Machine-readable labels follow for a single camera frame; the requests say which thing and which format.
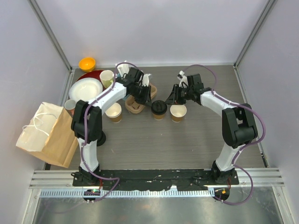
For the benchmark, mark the white plate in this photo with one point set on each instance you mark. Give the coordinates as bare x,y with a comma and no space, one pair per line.
85,89

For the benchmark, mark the brown paper cups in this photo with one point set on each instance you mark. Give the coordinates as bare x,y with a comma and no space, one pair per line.
114,113

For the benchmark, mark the cardboard cup carrier front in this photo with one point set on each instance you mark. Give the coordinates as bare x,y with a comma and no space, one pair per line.
132,106

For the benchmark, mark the pale yellow mug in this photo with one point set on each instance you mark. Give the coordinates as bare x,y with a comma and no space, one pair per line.
106,78

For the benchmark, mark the red round tray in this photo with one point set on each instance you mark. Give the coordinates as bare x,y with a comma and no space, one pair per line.
92,74

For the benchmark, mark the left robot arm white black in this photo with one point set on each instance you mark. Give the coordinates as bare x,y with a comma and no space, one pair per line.
87,120

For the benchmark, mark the small white pink cup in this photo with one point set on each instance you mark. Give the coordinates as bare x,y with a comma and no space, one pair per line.
70,106

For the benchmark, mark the orange bowl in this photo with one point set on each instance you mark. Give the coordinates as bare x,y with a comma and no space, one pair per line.
87,64

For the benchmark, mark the cardboard cup carrier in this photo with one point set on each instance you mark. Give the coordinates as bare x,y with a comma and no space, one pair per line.
132,106
153,91

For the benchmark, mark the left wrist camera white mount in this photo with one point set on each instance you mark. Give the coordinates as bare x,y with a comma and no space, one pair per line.
145,79

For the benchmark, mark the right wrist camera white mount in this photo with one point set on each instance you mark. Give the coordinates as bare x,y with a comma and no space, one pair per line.
183,79

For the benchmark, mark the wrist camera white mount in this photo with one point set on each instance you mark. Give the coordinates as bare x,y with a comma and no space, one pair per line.
183,79
145,79

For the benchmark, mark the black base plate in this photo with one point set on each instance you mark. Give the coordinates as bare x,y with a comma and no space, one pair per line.
152,179

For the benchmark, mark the white slotted cable duct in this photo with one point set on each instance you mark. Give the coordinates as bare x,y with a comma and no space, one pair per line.
85,193

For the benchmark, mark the black lid stack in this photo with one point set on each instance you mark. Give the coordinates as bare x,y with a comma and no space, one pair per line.
101,140

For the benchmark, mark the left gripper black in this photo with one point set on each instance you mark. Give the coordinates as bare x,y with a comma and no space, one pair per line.
146,99

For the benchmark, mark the brown paper bag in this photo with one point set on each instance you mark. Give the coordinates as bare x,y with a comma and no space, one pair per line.
48,136

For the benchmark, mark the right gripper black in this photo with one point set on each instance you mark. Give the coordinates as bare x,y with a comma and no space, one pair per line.
174,98

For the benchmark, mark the lidded brown paper cup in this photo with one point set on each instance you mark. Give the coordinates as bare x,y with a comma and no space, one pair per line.
158,117

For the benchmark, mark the aluminium rail frame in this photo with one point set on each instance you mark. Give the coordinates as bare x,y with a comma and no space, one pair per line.
56,179

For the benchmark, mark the black cup lid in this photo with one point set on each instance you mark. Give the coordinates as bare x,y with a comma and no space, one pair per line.
159,107

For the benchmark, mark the white wrapped straws bundle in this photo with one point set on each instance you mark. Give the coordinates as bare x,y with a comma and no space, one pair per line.
122,68

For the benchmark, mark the cardboard cup carrier back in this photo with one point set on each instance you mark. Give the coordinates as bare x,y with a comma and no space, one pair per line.
153,91

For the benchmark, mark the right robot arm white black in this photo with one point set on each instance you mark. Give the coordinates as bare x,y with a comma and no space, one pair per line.
238,123

